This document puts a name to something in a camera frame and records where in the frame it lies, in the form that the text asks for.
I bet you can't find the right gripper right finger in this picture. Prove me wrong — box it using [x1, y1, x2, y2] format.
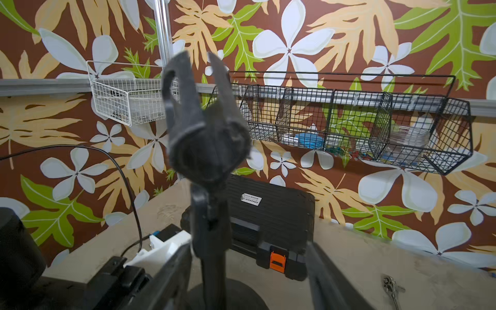
[306, 242, 373, 309]

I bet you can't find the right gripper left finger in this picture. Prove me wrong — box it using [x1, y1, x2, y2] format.
[124, 244, 192, 310]

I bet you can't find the black round base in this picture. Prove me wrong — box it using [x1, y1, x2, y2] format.
[185, 278, 269, 310]

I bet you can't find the black stand pole with clip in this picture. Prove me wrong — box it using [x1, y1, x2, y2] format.
[161, 52, 251, 309]

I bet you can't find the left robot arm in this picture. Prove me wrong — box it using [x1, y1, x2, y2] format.
[1, 207, 151, 309]

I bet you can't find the black plastic tool case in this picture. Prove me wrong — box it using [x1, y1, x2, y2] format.
[180, 174, 316, 282]

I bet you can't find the blue object in basket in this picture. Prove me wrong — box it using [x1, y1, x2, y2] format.
[296, 133, 324, 149]

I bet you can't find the red handled ratchet wrench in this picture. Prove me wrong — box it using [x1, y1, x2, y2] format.
[382, 275, 406, 310]

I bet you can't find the black wire basket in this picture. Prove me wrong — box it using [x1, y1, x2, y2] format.
[232, 72, 474, 175]

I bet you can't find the white wire basket left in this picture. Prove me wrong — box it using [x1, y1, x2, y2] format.
[86, 60, 166, 127]

